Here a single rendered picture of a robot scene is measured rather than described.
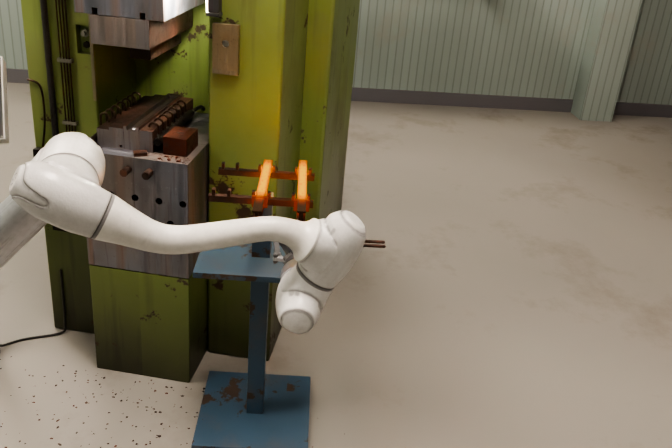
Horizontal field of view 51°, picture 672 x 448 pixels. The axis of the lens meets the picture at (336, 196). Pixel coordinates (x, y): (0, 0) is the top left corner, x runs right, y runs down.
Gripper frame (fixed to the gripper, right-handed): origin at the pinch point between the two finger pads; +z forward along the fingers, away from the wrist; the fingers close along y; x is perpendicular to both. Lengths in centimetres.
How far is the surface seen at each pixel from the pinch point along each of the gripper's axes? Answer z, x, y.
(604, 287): 138, -94, 161
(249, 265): 26.4, -26.0, -15.3
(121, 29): 60, 39, -61
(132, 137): 59, 3, -59
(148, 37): 58, 38, -52
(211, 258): 29.6, -26.0, -27.7
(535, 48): 456, -36, 207
